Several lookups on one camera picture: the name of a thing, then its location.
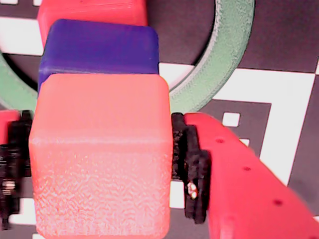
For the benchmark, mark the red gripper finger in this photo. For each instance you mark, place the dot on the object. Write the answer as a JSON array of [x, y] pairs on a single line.
[[12, 154], [244, 189]]

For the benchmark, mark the orange cube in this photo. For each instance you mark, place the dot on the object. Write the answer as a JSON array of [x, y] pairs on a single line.
[[99, 154]]

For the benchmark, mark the blue cube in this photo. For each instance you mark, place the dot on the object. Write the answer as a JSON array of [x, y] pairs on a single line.
[[99, 49]]

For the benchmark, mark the red cube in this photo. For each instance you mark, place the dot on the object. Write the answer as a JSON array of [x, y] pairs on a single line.
[[92, 10]]

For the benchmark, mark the checkerboard marker mat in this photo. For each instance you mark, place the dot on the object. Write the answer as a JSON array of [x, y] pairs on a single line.
[[274, 84]]

